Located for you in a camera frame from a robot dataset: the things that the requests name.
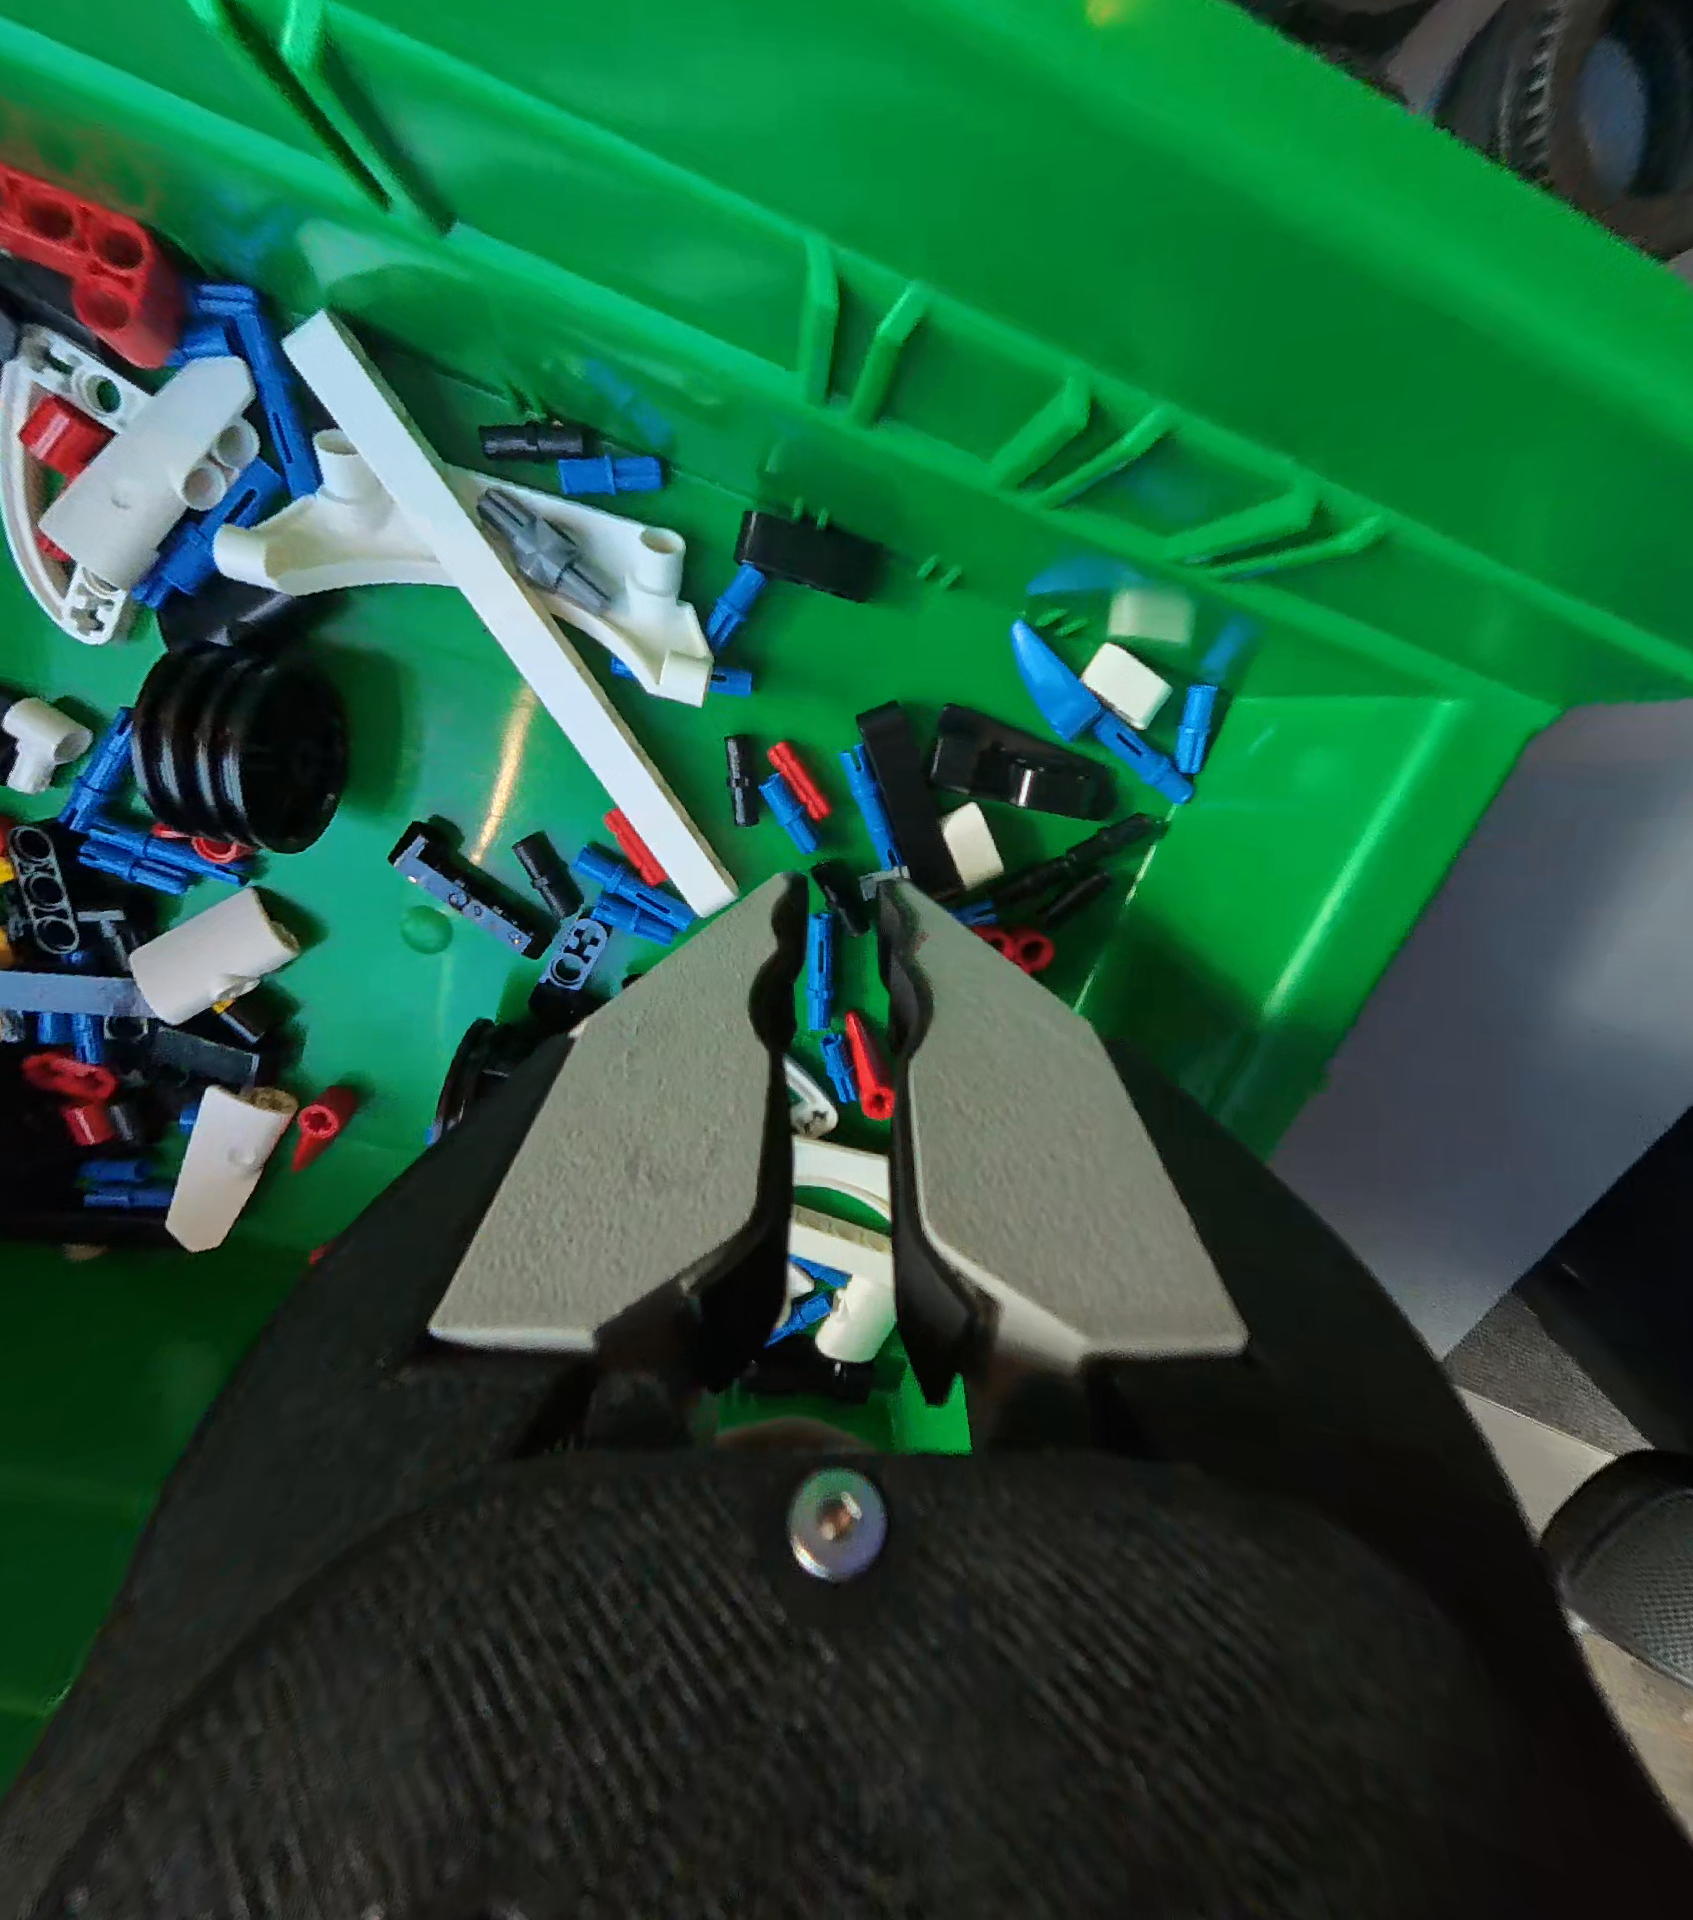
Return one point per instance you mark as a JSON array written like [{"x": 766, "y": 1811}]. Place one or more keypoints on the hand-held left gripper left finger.
[{"x": 621, "y": 1186}]

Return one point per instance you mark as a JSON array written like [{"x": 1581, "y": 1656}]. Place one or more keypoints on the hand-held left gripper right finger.
[{"x": 1056, "y": 1186}]

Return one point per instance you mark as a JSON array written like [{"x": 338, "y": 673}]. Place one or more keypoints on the pile of small toy bricks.
[{"x": 607, "y": 477}]

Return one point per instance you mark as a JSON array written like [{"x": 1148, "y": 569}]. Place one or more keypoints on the green plastic storage bin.
[{"x": 1086, "y": 226}]

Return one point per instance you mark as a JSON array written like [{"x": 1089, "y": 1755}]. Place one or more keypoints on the black ribbed rubber piece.
[{"x": 239, "y": 751}]

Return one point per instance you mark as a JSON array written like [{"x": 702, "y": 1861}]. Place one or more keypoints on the long white panel piece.
[{"x": 517, "y": 600}]

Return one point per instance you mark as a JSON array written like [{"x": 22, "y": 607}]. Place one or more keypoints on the black mesh shoe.
[{"x": 1687, "y": 1576}]

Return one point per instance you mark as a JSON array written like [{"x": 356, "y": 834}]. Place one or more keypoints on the red angled holed beam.
[{"x": 36, "y": 226}]

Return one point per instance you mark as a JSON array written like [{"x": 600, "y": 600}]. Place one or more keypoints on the white curved frame piece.
[{"x": 22, "y": 496}]

